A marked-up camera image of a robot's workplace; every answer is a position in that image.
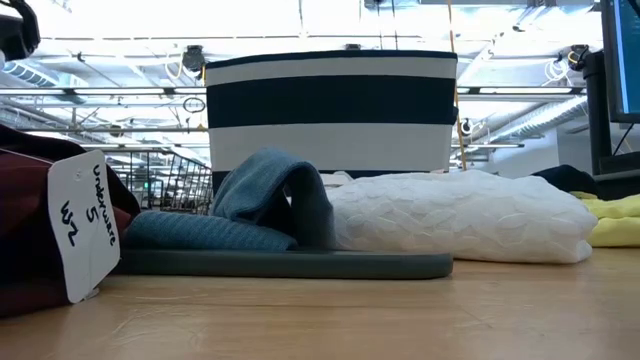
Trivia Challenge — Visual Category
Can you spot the blue ribbed cloth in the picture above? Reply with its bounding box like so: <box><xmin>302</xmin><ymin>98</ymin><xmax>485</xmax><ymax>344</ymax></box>
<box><xmin>123</xmin><ymin>147</ymin><xmax>337</xmax><ymax>252</ymax></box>

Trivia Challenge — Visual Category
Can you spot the white shirt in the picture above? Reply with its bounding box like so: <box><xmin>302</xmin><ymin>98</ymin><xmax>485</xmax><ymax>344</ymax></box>
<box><xmin>324</xmin><ymin>169</ymin><xmax>599</xmax><ymax>265</ymax></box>

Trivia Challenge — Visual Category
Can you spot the maroon underwear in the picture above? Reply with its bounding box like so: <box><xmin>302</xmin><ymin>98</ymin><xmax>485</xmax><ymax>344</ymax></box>
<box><xmin>0</xmin><ymin>124</ymin><xmax>141</xmax><ymax>319</ymax></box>

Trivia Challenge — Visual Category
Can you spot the yellow shirt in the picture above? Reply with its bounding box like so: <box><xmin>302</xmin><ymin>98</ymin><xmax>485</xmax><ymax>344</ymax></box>
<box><xmin>569</xmin><ymin>191</ymin><xmax>640</xmax><ymax>249</ymax></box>

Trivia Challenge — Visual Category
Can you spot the navy white striped fabric bin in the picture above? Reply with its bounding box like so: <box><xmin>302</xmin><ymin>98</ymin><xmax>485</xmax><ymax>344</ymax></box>
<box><xmin>204</xmin><ymin>49</ymin><xmax>459</xmax><ymax>197</ymax></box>

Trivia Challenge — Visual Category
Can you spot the grey clothes hanger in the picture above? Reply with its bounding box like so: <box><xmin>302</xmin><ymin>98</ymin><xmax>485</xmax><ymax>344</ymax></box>
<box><xmin>112</xmin><ymin>248</ymin><xmax>454</xmax><ymax>281</ymax></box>

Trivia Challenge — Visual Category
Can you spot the white handwritten paper tag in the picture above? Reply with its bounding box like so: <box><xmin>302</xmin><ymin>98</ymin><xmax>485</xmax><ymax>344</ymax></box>
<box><xmin>47</xmin><ymin>149</ymin><xmax>122</xmax><ymax>305</ymax></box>

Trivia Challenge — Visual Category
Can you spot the wire mesh basket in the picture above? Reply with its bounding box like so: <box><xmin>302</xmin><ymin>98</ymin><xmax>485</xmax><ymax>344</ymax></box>
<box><xmin>105</xmin><ymin>149</ymin><xmax>214</xmax><ymax>216</ymax></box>

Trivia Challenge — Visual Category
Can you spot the yellow hanging cable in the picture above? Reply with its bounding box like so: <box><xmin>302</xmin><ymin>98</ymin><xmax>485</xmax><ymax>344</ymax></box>
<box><xmin>446</xmin><ymin>0</ymin><xmax>469</xmax><ymax>172</ymax></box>

